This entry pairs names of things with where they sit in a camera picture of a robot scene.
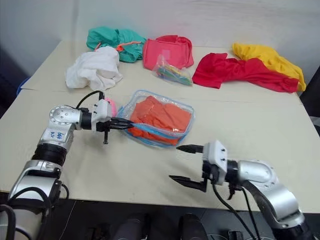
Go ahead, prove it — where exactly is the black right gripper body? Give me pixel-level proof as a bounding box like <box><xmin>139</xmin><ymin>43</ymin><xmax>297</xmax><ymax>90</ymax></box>
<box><xmin>201</xmin><ymin>160</ymin><xmax>220</xmax><ymax>185</ymax></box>

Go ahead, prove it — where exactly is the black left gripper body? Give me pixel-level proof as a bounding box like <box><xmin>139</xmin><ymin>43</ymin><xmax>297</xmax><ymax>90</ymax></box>
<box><xmin>95</xmin><ymin>119</ymin><xmax>115</xmax><ymax>146</ymax></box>

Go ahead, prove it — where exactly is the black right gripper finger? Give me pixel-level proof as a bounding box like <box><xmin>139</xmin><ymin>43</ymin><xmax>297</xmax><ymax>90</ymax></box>
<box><xmin>175</xmin><ymin>144</ymin><xmax>205</xmax><ymax>154</ymax></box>
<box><xmin>169</xmin><ymin>174</ymin><xmax>209</xmax><ymax>193</ymax></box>

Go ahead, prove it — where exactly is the clear blue-trimmed plastic pouch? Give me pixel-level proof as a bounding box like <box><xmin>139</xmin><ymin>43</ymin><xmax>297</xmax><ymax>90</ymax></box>
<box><xmin>116</xmin><ymin>88</ymin><xmax>196</xmax><ymax>149</ymax></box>

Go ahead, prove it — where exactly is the white cloth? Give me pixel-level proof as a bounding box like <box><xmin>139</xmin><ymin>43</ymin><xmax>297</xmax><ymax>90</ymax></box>
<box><xmin>65</xmin><ymin>46</ymin><xmax>124</xmax><ymax>92</ymax></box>

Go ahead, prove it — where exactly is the coral pink cloth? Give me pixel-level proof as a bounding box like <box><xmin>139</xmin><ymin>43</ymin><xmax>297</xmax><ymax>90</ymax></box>
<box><xmin>142</xmin><ymin>34</ymin><xmax>196</xmax><ymax>72</ymax></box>

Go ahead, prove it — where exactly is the red cloth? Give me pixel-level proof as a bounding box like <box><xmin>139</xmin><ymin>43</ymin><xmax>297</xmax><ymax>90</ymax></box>
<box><xmin>191</xmin><ymin>52</ymin><xmax>300</xmax><ymax>94</ymax></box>

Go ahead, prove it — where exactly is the yellow cloth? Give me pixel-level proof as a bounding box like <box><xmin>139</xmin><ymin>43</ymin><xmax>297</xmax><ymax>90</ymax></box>
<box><xmin>231</xmin><ymin>42</ymin><xmax>307</xmax><ymax>92</ymax></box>

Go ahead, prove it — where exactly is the small pink item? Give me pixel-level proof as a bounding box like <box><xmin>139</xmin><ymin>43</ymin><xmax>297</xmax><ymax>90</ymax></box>
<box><xmin>104</xmin><ymin>97</ymin><xmax>118</xmax><ymax>118</ymax></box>

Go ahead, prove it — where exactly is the clear bag of colourful pieces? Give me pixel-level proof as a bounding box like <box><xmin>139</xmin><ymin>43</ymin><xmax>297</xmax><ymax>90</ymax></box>
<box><xmin>151</xmin><ymin>54</ymin><xmax>194</xmax><ymax>87</ymax></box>

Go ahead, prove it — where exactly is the dark chair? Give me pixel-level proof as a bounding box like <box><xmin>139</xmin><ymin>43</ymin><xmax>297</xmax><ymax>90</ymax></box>
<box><xmin>298</xmin><ymin>74</ymin><xmax>320</xmax><ymax>141</ymax></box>

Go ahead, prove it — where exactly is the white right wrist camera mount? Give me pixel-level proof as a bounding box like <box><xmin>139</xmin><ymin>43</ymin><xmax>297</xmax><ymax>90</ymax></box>
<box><xmin>202</xmin><ymin>140</ymin><xmax>229</xmax><ymax>186</ymax></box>

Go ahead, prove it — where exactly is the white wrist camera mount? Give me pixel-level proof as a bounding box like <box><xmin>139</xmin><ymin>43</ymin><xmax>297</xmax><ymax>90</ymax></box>
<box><xmin>202</xmin><ymin>140</ymin><xmax>229</xmax><ymax>186</ymax></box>
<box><xmin>90</xmin><ymin>98</ymin><xmax>114</xmax><ymax>133</ymax></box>

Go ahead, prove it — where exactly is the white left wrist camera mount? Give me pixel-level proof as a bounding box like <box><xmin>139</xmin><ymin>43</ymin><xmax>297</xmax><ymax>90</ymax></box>
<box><xmin>90</xmin><ymin>98</ymin><xmax>114</xmax><ymax>133</ymax></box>

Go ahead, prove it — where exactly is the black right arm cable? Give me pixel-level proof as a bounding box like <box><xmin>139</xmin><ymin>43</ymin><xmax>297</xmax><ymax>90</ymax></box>
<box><xmin>211</xmin><ymin>183</ymin><xmax>254</xmax><ymax>240</ymax></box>

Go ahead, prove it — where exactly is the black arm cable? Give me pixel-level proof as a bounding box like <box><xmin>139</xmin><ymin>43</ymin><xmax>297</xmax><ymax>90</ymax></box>
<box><xmin>211</xmin><ymin>183</ymin><xmax>254</xmax><ymax>240</ymax></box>
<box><xmin>75</xmin><ymin>90</ymin><xmax>105</xmax><ymax>109</ymax></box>

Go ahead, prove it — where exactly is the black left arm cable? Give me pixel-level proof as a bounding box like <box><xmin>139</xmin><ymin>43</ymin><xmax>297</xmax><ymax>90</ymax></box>
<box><xmin>75</xmin><ymin>90</ymin><xmax>105</xmax><ymax>109</ymax></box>

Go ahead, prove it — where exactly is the green cloth with orange drawstring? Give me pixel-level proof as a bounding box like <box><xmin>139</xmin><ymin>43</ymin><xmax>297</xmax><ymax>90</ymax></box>
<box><xmin>86</xmin><ymin>25</ymin><xmax>148</xmax><ymax>64</ymax></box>

